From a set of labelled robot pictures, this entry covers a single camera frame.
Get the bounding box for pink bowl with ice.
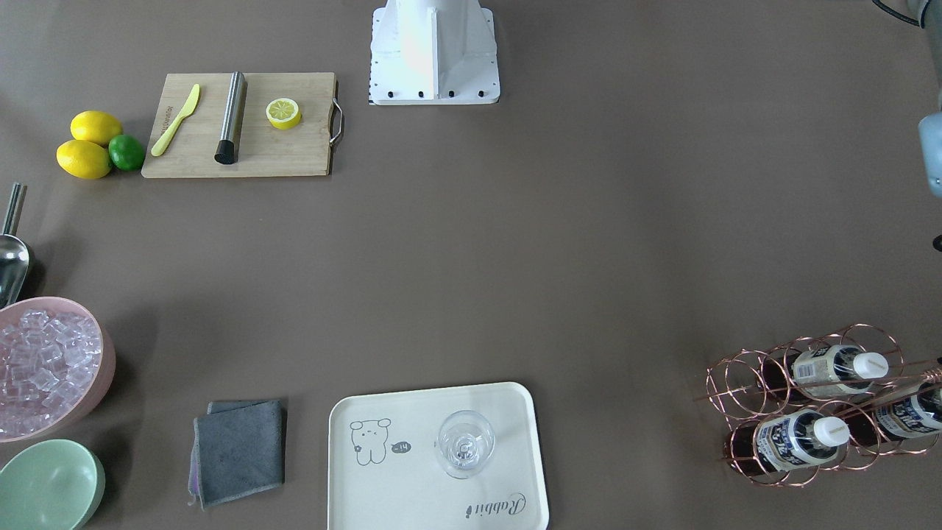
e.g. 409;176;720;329
1;297;116;443

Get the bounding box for half lemon slice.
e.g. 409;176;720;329
265;97;302;130

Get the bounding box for tea bottle white cap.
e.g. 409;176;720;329
723;409;851;477

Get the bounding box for mint green bowl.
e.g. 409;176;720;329
1;439;107;529

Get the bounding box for wooden cutting board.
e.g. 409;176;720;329
141;71;342;179

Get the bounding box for copper wire bottle basket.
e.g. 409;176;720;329
704;323;940;487

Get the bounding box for metal ice scoop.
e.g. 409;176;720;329
1;182;32;308

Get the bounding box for cream serving tray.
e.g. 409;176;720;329
327;382;550;529

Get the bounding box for yellow lemon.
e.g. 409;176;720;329
56;140;113;179
70;110;124;146

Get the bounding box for yellow plastic knife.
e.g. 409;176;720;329
150;84;201;157

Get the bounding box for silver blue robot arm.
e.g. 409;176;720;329
874;1;941;197

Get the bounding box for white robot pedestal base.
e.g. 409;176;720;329
368;1;501;105

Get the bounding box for steel muddler black tip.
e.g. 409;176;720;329
214;71;248;165

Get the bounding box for grey folded cloth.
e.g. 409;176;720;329
188;400;286;509

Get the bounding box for green lime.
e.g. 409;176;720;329
107;134;146;172

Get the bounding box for clear wine glass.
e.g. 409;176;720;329
435;409;497;480

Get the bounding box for tea bottle rear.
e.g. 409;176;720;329
844;384;941;447

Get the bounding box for tea bottle middle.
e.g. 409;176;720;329
760;344;889;405

